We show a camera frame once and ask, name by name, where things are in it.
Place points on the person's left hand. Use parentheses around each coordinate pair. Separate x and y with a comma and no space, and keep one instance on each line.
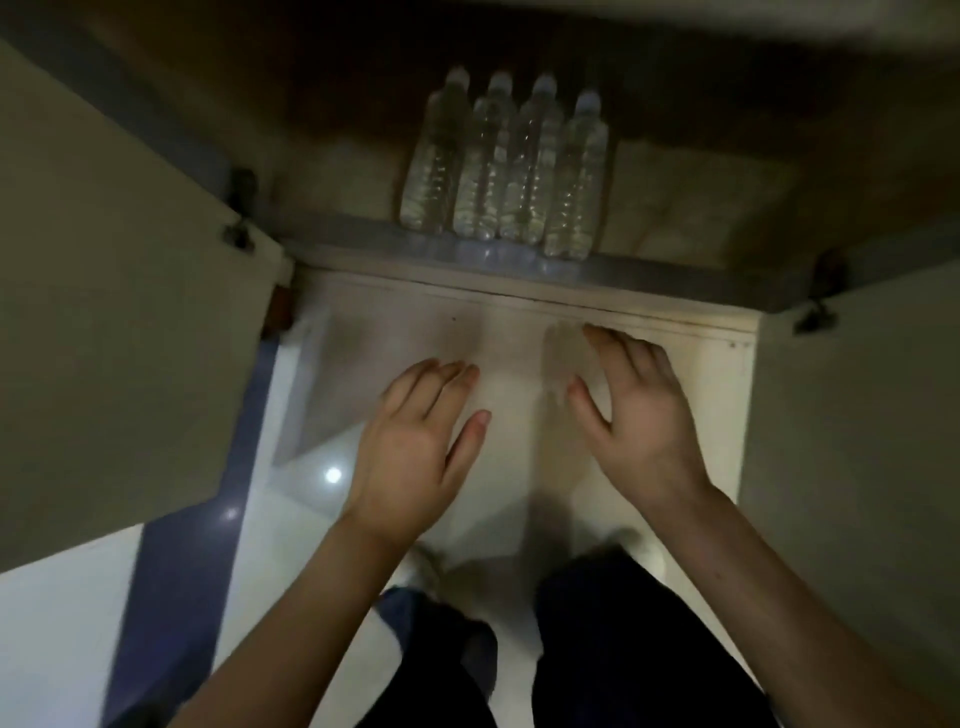
(409,465)

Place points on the person's right hand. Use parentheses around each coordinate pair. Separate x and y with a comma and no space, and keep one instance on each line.
(652,442)

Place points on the green edged cabinet door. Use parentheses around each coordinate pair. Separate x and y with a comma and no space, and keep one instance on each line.
(862,420)
(112,300)

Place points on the clear plastic water bottle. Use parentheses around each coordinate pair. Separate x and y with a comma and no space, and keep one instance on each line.
(574,195)
(431,172)
(529,172)
(480,172)

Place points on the person's right forearm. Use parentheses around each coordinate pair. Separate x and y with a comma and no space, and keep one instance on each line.
(787,600)

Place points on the person's left forearm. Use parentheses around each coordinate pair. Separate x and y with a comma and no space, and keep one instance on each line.
(300,637)

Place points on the person's left shoe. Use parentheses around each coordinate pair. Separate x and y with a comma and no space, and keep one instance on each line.
(427,570)

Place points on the person's shoe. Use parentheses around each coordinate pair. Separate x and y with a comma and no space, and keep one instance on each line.
(427,570)
(637,551)

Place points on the person's right shoe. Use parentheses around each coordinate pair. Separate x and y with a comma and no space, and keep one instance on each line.
(637,551)

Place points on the person's black trousers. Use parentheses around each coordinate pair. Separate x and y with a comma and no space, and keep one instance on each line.
(622,645)

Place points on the metal door hinge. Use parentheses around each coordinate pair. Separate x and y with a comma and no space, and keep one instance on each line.
(821,300)
(240,217)

